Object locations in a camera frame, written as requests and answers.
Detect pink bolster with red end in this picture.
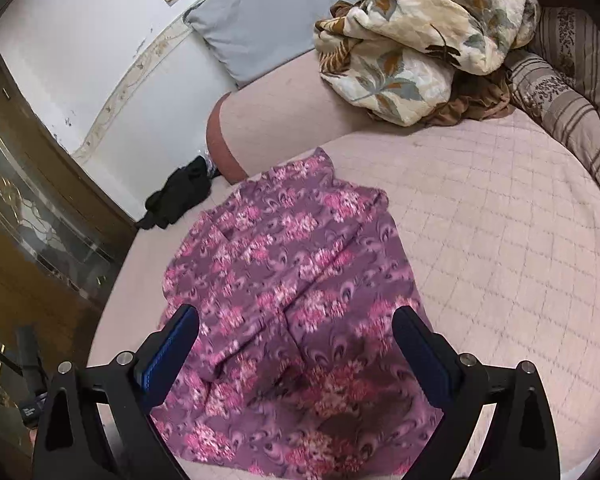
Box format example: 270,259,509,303
206,51,376,184

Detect cream floral blanket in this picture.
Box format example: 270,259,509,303
314,0,541,127

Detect grey pillow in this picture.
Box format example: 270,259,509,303
183,0,358,87

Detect brown striped quilt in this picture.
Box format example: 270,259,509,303
505,6,600,188

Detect black clothes pile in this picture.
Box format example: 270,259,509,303
135,156,212,230

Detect wooden glass door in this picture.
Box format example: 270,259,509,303
0,53,135,460

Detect purple pink floral garment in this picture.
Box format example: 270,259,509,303
152,150,441,479

